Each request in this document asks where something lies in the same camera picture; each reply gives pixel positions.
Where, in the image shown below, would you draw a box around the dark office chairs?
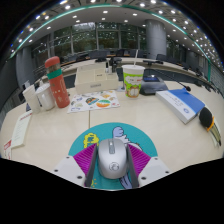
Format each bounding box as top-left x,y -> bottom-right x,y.
66,48 -> 204,76

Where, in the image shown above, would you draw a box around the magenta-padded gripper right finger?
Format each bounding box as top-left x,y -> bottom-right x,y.
126,143 -> 172,188

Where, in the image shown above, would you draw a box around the colourful sticker sheet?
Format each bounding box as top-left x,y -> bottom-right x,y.
67,89 -> 122,114

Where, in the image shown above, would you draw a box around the round teal cartoon mouse pad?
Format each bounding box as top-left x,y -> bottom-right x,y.
68,122 -> 159,191

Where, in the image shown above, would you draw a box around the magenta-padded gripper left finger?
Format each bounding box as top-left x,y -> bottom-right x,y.
53,143 -> 100,188

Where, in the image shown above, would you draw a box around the long curved conference desk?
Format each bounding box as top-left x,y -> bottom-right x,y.
59,56 -> 216,86

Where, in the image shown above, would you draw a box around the blue and white book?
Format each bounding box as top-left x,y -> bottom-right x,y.
155,88 -> 206,125

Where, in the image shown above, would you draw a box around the red drink bottle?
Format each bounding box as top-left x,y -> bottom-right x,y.
44,55 -> 71,109

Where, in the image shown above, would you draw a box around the green printed paper cup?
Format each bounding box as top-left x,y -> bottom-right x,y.
121,49 -> 146,99

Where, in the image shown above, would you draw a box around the black handheld microphone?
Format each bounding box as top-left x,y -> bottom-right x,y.
198,106 -> 222,148

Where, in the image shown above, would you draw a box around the silver computer mouse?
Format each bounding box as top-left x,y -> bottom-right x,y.
97,138 -> 128,180

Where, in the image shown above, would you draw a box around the white lidded mug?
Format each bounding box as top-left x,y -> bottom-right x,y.
35,83 -> 56,111

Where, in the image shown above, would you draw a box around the ceiling lights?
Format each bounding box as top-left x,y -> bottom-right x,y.
9,0 -> 223,64

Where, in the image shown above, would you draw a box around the stack of white paper cups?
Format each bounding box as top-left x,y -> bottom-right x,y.
22,84 -> 42,114

